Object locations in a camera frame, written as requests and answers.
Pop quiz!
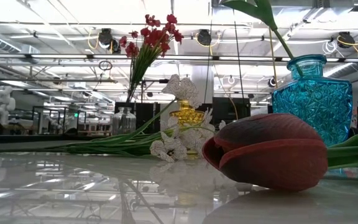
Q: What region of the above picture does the pink-red flower bunch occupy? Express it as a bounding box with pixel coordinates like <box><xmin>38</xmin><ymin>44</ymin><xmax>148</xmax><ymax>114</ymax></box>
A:
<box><xmin>118</xmin><ymin>14</ymin><xmax>185</xmax><ymax>108</ymax></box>

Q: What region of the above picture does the amber glass vase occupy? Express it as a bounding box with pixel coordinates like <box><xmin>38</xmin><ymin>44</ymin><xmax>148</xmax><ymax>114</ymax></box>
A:
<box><xmin>168</xmin><ymin>98</ymin><xmax>205</xmax><ymax>160</ymax></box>

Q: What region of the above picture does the clear glass vase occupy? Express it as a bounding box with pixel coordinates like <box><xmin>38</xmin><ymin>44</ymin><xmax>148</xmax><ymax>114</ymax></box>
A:
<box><xmin>112</xmin><ymin>106</ymin><xmax>137</xmax><ymax>137</ymax></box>

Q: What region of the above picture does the dark red tulip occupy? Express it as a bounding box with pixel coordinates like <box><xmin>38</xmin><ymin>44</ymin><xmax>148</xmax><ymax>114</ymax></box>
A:
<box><xmin>221</xmin><ymin>0</ymin><xmax>306</xmax><ymax>77</ymax></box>
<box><xmin>202</xmin><ymin>110</ymin><xmax>358</xmax><ymax>192</ymax></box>

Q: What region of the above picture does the blue glass vase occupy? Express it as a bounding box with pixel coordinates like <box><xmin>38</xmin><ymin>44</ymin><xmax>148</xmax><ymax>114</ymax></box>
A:
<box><xmin>271</xmin><ymin>54</ymin><xmax>353</xmax><ymax>147</ymax></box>

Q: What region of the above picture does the black cabinet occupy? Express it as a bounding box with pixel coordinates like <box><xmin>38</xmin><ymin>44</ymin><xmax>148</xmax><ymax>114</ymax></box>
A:
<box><xmin>113</xmin><ymin>101</ymin><xmax>162</xmax><ymax>135</ymax></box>

